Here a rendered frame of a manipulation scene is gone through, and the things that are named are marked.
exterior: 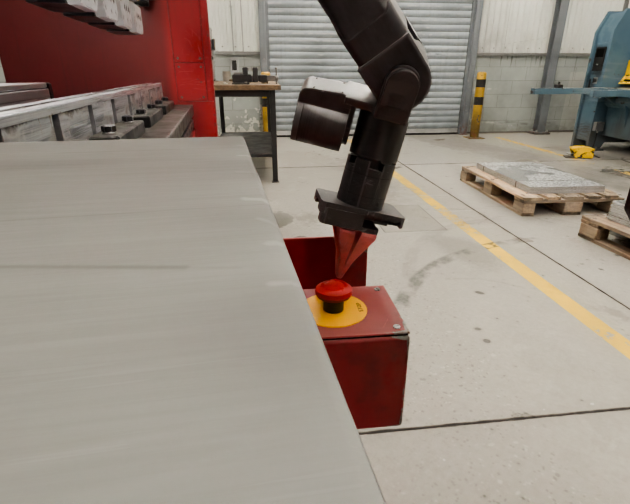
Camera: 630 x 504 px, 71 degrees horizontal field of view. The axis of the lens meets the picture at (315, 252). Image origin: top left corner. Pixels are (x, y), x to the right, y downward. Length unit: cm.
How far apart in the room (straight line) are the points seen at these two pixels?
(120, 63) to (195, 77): 31
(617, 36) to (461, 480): 653
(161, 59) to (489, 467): 198
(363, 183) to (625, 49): 698
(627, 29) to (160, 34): 621
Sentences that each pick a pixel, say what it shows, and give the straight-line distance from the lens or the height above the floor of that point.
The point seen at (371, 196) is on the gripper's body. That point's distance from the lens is 51.
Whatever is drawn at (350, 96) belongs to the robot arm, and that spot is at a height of 99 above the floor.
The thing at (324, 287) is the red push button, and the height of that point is 81.
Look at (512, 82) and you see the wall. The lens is 870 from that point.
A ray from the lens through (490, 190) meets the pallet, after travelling 412.
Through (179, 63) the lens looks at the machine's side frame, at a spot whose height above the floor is 105.
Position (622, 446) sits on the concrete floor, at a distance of 167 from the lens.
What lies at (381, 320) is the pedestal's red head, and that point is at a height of 78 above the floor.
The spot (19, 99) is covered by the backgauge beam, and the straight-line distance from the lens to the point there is 142.
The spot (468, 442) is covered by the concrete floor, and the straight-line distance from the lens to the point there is 149.
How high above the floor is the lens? 102
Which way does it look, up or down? 22 degrees down
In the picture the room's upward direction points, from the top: straight up
